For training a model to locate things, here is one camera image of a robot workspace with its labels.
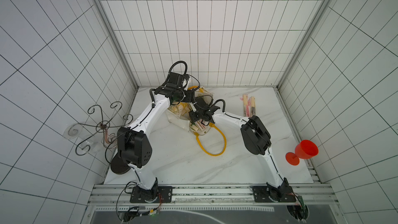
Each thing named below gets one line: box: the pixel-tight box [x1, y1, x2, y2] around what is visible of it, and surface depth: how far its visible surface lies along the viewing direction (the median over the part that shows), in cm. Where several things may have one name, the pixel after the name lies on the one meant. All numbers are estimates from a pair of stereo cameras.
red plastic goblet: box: [285, 139, 319, 166], surface depth 75 cm
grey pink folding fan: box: [250, 96, 257, 118], surface depth 109 cm
